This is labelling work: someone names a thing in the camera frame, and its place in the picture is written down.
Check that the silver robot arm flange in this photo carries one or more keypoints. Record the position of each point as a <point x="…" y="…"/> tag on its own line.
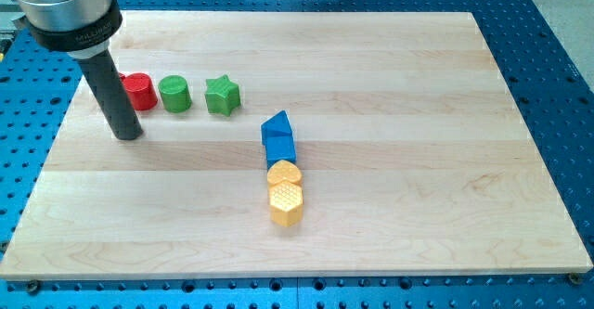
<point x="81" y="28"/>

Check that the light wooden board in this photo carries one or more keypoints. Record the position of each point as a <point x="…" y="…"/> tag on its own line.
<point x="414" y="155"/>

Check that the blue cube block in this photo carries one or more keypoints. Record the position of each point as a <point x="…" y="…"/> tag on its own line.
<point x="279" y="148"/>

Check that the blue triangle block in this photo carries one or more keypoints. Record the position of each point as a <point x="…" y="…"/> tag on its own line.
<point x="278" y="125"/>

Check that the yellow heart block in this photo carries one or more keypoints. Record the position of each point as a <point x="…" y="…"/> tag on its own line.
<point x="284" y="171"/>

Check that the yellow hexagon block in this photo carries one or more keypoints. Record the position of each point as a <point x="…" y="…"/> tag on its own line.
<point x="286" y="203"/>

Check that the green star block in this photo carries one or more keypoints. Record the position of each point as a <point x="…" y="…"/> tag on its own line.
<point x="222" y="95"/>

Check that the green cylinder block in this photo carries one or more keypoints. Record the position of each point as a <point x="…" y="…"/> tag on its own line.
<point x="175" y="94"/>

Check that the red cylinder block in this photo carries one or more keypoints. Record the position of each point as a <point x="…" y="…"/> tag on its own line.
<point x="140" y="90"/>

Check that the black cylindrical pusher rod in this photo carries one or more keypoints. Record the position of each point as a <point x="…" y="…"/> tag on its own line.
<point x="106" y="85"/>

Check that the blue perforated table plate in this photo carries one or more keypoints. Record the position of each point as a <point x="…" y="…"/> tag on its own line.
<point x="553" y="97"/>

